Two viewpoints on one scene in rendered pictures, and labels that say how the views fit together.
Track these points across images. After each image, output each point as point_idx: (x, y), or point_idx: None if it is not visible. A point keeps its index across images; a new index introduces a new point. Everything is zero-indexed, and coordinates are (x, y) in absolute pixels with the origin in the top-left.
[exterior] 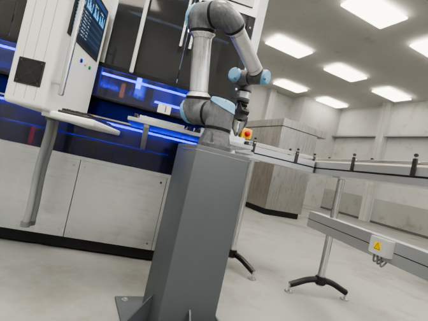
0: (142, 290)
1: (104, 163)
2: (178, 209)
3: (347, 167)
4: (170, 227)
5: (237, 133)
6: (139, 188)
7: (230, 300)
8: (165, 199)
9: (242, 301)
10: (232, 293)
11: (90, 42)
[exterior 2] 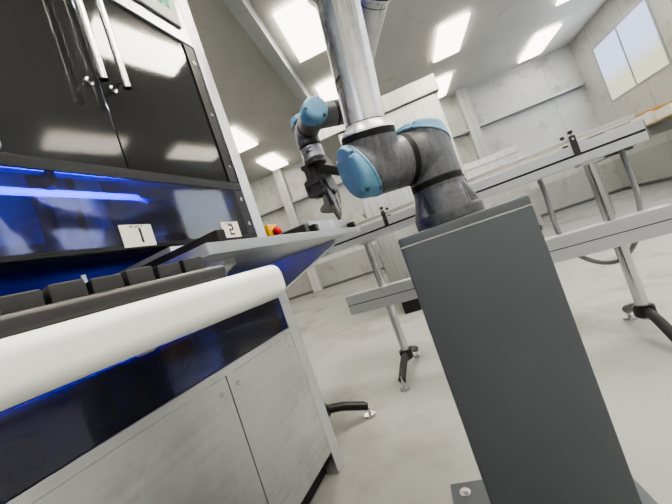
0: None
1: (48, 486)
2: (550, 343)
3: (378, 224)
4: (541, 393)
5: (341, 213)
6: (191, 448)
7: (443, 450)
8: (245, 419)
9: (442, 436)
10: (417, 443)
11: None
